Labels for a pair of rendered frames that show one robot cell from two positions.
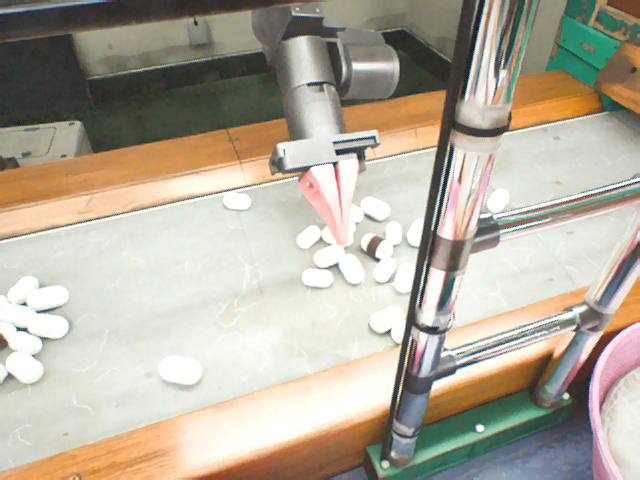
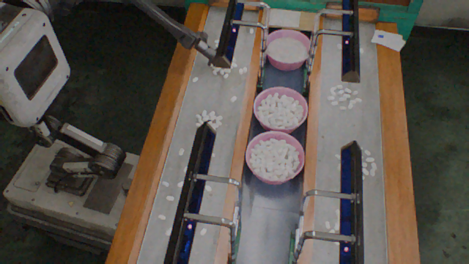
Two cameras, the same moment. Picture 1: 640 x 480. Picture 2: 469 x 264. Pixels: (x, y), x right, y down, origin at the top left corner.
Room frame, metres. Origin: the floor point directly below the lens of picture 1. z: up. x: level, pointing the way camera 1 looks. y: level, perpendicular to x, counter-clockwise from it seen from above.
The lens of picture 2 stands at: (-0.43, 1.36, 2.44)
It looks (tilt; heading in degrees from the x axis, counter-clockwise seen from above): 54 degrees down; 299
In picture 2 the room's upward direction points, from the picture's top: straight up
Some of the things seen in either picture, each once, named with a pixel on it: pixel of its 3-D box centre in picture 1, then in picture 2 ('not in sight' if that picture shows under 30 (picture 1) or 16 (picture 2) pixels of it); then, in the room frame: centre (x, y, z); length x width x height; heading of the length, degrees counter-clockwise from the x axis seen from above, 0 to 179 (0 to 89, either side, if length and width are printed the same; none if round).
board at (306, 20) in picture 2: not in sight; (290, 19); (0.23, -0.54, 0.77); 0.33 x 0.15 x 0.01; 20
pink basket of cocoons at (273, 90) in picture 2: not in sight; (279, 113); (0.01, 0.07, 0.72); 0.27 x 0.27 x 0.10
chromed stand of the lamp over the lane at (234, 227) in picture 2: not in sight; (214, 224); (-0.05, 0.80, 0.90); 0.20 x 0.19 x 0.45; 110
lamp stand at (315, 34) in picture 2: not in sight; (327, 55); (-0.09, -0.24, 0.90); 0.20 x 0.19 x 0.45; 110
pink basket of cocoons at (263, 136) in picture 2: not in sight; (274, 160); (-0.09, 0.34, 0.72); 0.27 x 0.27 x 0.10
